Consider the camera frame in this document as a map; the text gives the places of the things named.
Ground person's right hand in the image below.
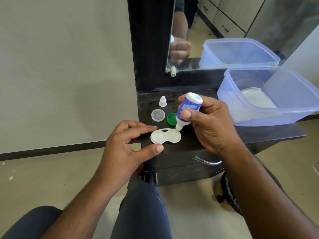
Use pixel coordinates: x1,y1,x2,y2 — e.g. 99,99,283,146
177,94,246,157

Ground person's left hand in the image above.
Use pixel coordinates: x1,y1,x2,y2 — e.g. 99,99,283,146
93,120,165,195

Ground stack of white tissues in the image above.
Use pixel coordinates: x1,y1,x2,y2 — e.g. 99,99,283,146
240,87,277,109

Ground clear blue plastic container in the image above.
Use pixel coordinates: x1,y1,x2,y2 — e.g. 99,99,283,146
217,66,319,127

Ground blue white solution bottle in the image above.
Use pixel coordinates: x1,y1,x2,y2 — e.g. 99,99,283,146
175,92,203,131

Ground grey trousers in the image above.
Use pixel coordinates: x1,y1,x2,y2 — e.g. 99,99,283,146
1,175,172,239

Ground white contact lens case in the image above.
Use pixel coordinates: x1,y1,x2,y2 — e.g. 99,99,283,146
150,128,182,144

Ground person's right forearm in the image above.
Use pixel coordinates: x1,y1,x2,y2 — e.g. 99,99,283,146
222,144,319,239

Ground dresser mirror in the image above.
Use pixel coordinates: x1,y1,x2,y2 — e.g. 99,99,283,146
165,0,319,72

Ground white clear lens cap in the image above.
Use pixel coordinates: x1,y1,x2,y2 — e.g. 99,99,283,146
151,109,166,122

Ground silver drawer handle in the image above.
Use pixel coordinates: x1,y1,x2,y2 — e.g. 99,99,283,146
192,156,222,166

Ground black lined trash bin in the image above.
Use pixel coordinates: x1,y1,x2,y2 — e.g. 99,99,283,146
215,169,284,217

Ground black dresser cabinet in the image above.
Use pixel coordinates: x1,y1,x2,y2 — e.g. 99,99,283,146
127,0,306,188

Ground person's left forearm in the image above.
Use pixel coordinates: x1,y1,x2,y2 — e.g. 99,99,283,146
40,171,130,239

